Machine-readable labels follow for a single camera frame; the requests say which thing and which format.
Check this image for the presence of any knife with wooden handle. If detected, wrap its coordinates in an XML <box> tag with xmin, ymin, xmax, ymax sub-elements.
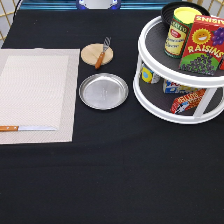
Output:
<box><xmin>0</xmin><ymin>126</ymin><xmax>57</xmax><ymax>132</ymax></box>

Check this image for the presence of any white blue yellow box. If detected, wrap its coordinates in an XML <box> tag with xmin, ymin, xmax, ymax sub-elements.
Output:
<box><xmin>163</xmin><ymin>80</ymin><xmax>197</xmax><ymax>94</ymax></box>

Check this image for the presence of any round silver metal plate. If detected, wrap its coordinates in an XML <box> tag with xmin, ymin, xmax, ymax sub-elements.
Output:
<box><xmin>79</xmin><ymin>73</ymin><xmax>129</xmax><ymax>110</ymax></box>

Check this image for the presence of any beige woven placemat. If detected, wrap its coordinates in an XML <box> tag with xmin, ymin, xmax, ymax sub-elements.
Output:
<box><xmin>0</xmin><ymin>49</ymin><xmax>80</xmax><ymax>144</ymax></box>

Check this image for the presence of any fork with wooden handle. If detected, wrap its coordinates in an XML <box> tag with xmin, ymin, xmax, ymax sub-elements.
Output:
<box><xmin>95</xmin><ymin>37</ymin><xmax>111</xmax><ymax>69</ymax></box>

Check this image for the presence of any round wooden coaster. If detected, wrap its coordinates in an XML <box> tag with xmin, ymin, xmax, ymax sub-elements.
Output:
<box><xmin>81</xmin><ymin>43</ymin><xmax>113</xmax><ymax>66</ymax></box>

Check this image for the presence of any small yellow blue carton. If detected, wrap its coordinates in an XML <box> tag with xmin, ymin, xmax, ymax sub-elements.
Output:
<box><xmin>141</xmin><ymin>64</ymin><xmax>160</xmax><ymax>84</ymax></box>

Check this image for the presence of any black bowl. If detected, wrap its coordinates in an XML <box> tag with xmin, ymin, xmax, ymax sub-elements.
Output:
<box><xmin>161</xmin><ymin>1</ymin><xmax>210</xmax><ymax>29</ymax></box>

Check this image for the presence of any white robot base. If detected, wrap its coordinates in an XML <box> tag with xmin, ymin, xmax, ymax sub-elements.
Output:
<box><xmin>76</xmin><ymin>0</ymin><xmax>121</xmax><ymax>10</ymax></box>

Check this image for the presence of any yellow-lidded parmesan can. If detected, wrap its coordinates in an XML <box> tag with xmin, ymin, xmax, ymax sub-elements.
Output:
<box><xmin>164</xmin><ymin>7</ymin><xmax>200</xmax><ymax>58</ymax></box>

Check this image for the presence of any white two-tier turntable rack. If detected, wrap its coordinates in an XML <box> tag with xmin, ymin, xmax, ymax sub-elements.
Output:
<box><xmin>133</xmin><ymin>16</ymin><xmax>224</xmax><ymax>124</ymax></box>

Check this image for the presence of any red cookie box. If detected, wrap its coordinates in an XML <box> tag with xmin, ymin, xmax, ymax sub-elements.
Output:
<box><xmin>170</xmin><ymin>89</ymin><xmax>205</xmax><ymax>114</ymax></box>

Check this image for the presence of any red raisins box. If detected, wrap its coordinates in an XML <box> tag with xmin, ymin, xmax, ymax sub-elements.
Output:
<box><xmin>179</xmin><ymin>15</ymin><xmax>224</xmax><ymax>76</ymax></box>

